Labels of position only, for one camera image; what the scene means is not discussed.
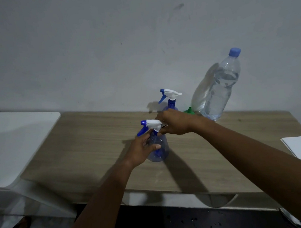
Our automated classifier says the person's right hand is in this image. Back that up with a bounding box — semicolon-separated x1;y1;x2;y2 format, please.
154;106;197;138

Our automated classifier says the person's left hand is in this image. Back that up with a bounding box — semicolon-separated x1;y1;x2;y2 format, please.
122;128;163;169

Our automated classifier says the clear spray bottle blue trigger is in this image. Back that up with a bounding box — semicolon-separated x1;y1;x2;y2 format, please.
136;118;171;164
157;87;184;114

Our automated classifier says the person's right forearm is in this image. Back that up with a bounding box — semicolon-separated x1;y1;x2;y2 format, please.
192;106;301;228

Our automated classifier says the person's left forearm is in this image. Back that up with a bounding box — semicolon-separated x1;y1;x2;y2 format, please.
48;158;146;228

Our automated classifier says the large clear water bottle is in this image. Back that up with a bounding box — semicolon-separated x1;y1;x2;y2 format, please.
186;47;248;124

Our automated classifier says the white plastic side table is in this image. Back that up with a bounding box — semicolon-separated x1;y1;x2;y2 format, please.
0;104;76;226

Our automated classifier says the shiny metal object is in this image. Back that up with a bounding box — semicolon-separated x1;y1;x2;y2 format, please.
278;205;301;228

